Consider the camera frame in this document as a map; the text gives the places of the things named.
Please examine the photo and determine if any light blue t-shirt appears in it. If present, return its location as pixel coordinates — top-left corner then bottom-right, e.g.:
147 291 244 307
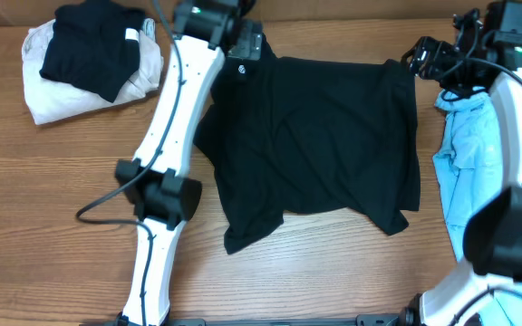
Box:
433 91 522 326

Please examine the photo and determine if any folded beige garment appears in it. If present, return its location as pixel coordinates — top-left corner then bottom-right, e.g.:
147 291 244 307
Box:
22 18 164 125

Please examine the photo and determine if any folded black garment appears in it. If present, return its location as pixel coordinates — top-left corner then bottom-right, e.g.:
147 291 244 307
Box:
40 0 146 102

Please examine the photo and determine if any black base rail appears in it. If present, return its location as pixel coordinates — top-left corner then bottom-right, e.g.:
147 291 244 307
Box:
79 312 407 326

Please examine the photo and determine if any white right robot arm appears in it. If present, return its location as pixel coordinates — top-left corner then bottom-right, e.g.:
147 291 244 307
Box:
397 1 522 326

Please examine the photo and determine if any black t-shirt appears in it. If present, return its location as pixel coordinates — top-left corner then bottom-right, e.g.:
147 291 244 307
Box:
194 43 421 254

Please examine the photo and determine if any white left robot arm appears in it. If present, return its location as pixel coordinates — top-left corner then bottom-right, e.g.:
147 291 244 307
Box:
115 1 262 325

